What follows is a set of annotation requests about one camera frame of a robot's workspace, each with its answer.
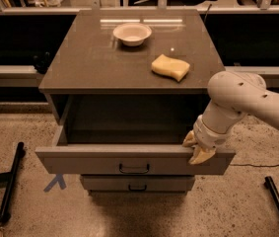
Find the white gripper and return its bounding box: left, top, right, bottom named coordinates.
left=182, top=116, right=231, bottom=165

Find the grey top drawer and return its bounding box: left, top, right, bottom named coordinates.
left=35, top=124, right=237, bottom=176

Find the grey drawer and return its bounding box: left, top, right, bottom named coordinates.
left=81, top=175, right=195, bottom=193
left=35, top=124, right=237, bottom=176

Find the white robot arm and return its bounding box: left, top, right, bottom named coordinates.
left=182, top=71, right=279, bottom=165

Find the grey drawer cabinet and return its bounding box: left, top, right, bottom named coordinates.
left=38, top=9, right=226, bottom=197

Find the grey bottom drawer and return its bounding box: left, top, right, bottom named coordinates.
left=81, top=175, right=195, bottom=193

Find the yellow sponge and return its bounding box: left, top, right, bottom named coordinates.
left=151, top=54, right=190, bottom=82

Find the white paper bowl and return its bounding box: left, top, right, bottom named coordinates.
left=113, top=23, right=152, bottom=46

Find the blue tape cross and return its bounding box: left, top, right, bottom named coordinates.
left=43, top=174, right=66, bottom=193

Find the black stand leg left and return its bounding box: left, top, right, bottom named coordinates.
left=0, top=142, right=26, bottom=224

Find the black floor cable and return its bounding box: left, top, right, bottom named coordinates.
left=229, top=162, right=279, bottom=168

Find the black clamp on rail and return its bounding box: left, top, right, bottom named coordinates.
left=33, top=52, right=50, bottom=74

